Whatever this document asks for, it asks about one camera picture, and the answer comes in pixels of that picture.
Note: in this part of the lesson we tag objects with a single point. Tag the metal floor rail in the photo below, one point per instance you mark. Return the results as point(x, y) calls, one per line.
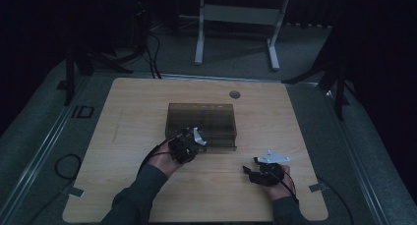
point(357, 159)
point(42, 146)

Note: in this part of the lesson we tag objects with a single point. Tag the person's right hand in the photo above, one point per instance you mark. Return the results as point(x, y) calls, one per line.
point(278, 190)

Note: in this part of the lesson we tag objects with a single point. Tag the white desk frame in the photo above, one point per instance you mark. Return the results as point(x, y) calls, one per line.
point(241, 14)

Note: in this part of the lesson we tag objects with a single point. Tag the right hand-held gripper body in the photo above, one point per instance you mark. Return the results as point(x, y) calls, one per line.
point(267, 176)

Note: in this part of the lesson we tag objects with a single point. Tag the black stand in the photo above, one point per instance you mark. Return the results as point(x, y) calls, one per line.
point(69, 74)
point(339, 87)

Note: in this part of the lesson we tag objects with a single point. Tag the smoked clear drawer box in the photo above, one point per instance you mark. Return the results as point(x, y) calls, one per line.
point(209, 120)

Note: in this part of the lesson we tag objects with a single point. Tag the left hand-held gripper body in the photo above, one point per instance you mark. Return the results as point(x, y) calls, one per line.
point(183, 148)

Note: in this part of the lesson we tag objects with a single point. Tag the grey tape piece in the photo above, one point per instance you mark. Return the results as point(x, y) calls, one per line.
point(76, 192)
point(318, 187)

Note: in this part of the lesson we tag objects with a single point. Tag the person's left hand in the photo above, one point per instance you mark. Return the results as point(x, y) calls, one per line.
point(165, 162)

